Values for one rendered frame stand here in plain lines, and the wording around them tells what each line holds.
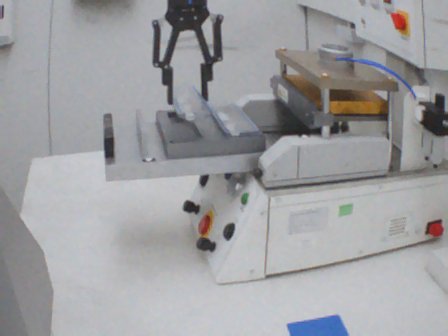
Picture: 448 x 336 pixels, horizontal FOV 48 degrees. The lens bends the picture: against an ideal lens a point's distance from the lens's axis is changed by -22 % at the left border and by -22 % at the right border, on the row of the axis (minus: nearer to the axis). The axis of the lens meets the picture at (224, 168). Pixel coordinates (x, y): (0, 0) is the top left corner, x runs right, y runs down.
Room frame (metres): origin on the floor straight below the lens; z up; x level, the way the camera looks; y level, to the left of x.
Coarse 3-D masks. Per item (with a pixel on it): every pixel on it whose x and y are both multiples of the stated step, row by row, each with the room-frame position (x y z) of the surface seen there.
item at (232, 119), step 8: (208, 104) 1.18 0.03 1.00; (216, 104) 1.17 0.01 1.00; (224, 104) 1.17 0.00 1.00; (232, 104) 1.17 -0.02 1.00; (216, 112) 1.12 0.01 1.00; (224, 112) 1.12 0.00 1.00; (232, 112) 1.12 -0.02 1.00; (240, 112) 1.12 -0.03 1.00; (224, 120) 1.07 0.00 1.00; (232, 120) 1.07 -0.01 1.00; (240, 120) 1.07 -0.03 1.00; (248, 120) 1.07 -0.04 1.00; (224, 128) 1.03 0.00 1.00; (232, 128) 1.02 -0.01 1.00; (240, 128) 1.03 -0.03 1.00; (248, 128) 1.03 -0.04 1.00
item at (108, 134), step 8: (104, 120) 1.08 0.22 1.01; (112, 120) 1.08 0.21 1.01; (104, 128) 1.03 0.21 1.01; (112, 128) 1.03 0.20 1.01; (104, 136) 0.98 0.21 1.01; (112, 136) 0.98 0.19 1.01; (104, 144) 0.98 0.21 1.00; (112, 144) 0.98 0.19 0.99; (104, 152) 0.98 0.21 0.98; (112, 152) 0.98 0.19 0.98
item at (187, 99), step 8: (176, 88) 1.16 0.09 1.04; (184, 88) 1.16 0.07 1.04; (192, 88) 1.15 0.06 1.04; (176, 96) 1.10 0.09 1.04; (184, 96) 1.10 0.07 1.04; (192, 96) 1.09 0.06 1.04; (200, 96) 1.09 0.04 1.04; (176, 104) 1.04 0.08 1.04; (184, 104) 1.04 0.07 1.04; (192, 104) 1.04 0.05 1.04; (200, 104) 1.04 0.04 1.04; (184, 112) 0.99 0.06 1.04; (192, 112) 0.99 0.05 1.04
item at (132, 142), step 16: (128, 128) 1.14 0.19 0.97; (144, 128) 1.01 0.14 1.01; (128, 144) 1.05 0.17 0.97; (144, 144) 0.99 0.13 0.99; (160, 144) 1.04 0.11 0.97; (112, 160) 0.97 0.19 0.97; (128, 160) 0.97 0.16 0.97; (160, 160) 0.97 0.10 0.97; (176, 160) 0.97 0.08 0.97; (192, 160) 0.97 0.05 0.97; (208, 160) 0.98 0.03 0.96; (224, 160) 0.98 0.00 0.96; (240, 160) 0.99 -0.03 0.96; (256, 160) 1.00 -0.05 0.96; (112, 176) 0.94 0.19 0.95; (128, 176) 0.95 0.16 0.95; (144, 176) 0.96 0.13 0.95; (160, 176) 0.96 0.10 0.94; (176, 176) 0.97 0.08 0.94
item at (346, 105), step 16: (288, 80) 1.19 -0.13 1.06; (304, 80) 1.18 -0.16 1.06; (320, 96) 1.06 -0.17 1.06; (336, 96) 1.07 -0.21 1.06; (352, 96) 1.08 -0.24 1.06; (368, 96) 1.09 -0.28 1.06; (336, 112) 1.03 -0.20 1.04; (352, 112) 1.04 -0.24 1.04; (368, 112) 1.05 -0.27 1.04; (384, 112) 1.06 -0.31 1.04
